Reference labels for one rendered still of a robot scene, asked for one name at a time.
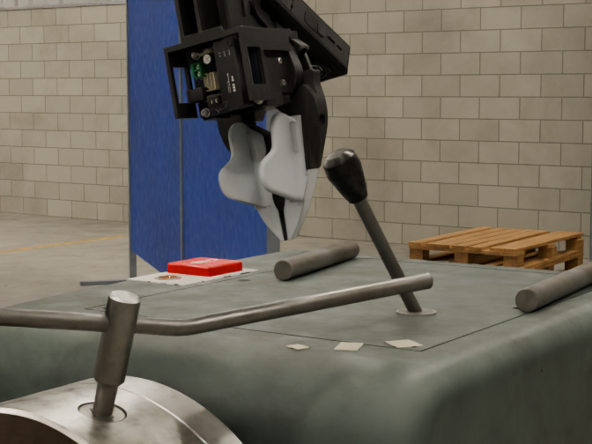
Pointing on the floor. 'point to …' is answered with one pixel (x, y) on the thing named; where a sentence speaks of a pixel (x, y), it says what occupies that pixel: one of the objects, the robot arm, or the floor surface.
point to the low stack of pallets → (503, 247)
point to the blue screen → (176, 161)
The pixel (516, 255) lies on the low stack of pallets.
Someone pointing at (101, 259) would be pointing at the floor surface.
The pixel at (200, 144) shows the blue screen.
